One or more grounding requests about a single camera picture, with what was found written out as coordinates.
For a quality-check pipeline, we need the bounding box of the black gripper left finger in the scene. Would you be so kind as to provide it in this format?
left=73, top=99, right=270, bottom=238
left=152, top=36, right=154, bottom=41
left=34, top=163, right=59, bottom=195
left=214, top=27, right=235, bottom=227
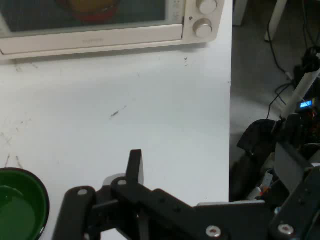
left=51, top=149, right=226, bottom=240

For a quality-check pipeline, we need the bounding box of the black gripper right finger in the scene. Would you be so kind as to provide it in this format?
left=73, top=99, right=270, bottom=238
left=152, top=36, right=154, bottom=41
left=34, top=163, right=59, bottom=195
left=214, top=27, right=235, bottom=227
left=268, top=166, right=320, bottom=240

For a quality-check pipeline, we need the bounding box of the glass oven door with handle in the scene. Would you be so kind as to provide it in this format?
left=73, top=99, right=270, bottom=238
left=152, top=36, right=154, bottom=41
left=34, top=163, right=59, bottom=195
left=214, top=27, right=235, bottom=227
left=0, top=0, right=185, bottom=56

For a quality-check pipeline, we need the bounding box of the grey metal plate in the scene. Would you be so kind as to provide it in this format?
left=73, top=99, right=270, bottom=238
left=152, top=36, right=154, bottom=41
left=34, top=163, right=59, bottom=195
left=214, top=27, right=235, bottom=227
left=274, top=141, right=314, bottom=194

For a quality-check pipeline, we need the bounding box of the device with blue display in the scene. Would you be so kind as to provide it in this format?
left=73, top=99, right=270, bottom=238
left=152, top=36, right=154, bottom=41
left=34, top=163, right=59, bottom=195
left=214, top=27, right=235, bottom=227
left=297, top=99, right=314, bottom=110

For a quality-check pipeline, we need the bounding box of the dark green bowl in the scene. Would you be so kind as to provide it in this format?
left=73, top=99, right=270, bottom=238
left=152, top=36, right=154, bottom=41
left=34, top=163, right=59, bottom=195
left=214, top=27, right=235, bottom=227
left=0, top=167, right=51, bottom=240

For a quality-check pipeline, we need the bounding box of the cream toaster oven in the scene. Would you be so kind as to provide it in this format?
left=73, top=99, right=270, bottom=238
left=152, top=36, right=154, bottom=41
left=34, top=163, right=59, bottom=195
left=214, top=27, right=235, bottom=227
left=0, top=0, right=226, bottom=61

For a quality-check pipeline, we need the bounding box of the silver oven knob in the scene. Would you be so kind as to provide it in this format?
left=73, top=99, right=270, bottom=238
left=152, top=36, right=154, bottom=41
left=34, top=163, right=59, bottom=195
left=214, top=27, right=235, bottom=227
left=192, top=18, right=214, bottom=39
left=196, top=0, right=219, bottom=15

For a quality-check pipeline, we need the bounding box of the white table leg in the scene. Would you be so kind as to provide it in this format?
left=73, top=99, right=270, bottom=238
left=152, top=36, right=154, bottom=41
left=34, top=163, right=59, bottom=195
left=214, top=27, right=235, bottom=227
left=264, top=0, right=289, bottom=42

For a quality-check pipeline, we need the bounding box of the red bowl with yellow content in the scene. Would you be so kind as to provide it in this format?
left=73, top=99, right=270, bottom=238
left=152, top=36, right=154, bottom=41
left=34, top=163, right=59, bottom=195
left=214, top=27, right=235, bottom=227
left=56, top=0, right=120, bottom=24

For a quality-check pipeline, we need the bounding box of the black cable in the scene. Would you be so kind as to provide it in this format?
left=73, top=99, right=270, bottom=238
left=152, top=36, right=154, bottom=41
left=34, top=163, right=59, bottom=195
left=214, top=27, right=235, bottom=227
left=265, top=0, right=294, bottom=79

